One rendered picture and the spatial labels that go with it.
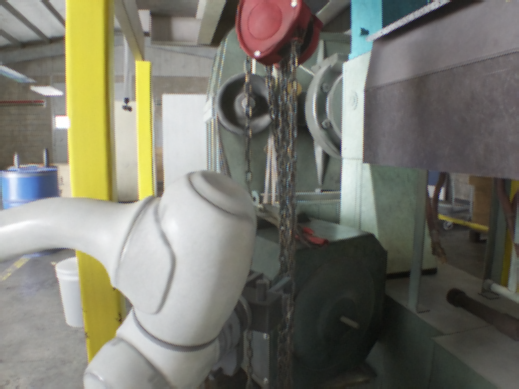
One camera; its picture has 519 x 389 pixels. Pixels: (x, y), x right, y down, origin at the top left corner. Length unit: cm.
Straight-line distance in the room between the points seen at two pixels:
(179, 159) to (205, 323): 650
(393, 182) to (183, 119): 566
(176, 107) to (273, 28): 614
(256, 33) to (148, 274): 57
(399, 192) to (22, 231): 132
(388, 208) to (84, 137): 109
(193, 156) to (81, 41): 596
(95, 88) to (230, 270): 69
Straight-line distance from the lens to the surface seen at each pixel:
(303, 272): 96
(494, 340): 114
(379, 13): 150
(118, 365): 40
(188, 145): 683
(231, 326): 51
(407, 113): 119
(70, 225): 39
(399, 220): 148
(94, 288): 100
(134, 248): 34
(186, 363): 41
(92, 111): 94
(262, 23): 78
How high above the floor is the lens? 110
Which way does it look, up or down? 8 degrees down
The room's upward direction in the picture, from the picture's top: straight up
